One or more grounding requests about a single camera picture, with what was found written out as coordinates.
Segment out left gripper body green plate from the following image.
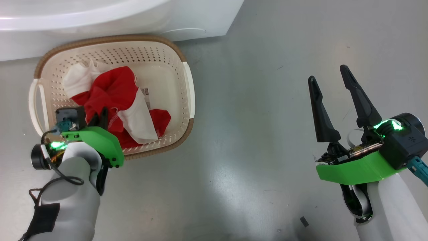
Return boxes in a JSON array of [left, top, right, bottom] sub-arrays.
[[31, 126, 125, 169]]

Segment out right camera cable teal plug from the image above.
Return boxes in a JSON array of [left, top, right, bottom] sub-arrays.
[[408, 157, 428, 186]]

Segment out printed basket label sticker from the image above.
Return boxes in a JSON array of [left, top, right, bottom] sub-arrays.
[[140, 88, 151, 109]]

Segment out left camera cable teal plug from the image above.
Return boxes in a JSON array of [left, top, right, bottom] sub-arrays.
[[28, 121, 84, 208]]

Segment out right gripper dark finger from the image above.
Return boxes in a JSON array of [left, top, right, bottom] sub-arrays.
[[340, 64, 383, 145], [308, 75, 348, 156]]

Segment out camera cable teal plug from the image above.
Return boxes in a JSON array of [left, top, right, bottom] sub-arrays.
[[408, 157, 428, 186], [28, 121, 84, 208]]

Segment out cream laundry basket brown rim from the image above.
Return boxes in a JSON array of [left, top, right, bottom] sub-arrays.
[[28, 34, 195, 160]]

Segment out red and white garment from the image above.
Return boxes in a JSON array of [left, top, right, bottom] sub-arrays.
[[63, 60, 172, 149]]

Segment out white front-load washing machine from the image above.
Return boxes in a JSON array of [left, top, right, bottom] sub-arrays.
[[0, 0, 245, 62]]

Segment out right gripper body green plate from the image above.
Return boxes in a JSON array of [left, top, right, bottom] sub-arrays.
[[316, 113, 426, 185]]

